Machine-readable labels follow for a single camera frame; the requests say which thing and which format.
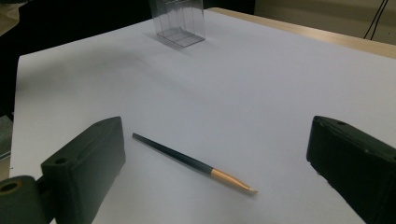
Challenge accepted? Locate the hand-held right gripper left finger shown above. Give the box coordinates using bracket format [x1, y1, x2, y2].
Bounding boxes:
[40, 116, 127, 224]

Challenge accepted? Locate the light wooden table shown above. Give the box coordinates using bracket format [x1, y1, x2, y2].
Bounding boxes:
[206, 7, 396, 60]

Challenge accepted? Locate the white paper sheet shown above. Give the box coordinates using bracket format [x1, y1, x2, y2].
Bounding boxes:
[8, 8, 396, 224]

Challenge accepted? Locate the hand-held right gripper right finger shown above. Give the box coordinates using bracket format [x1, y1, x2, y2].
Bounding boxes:
[305, 115, 396, 224]

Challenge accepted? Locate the black pencil with orange end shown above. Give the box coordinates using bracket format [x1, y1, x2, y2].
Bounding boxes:
[132, 133, 259, 195]

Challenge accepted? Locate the black wall cable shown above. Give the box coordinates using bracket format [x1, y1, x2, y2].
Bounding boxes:
[369, 0, 390, 41]
[363, 0, 383, 39]

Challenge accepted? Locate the clear plastic organizer box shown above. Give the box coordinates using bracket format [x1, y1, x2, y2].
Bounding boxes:
[148, 0, 206, 49]

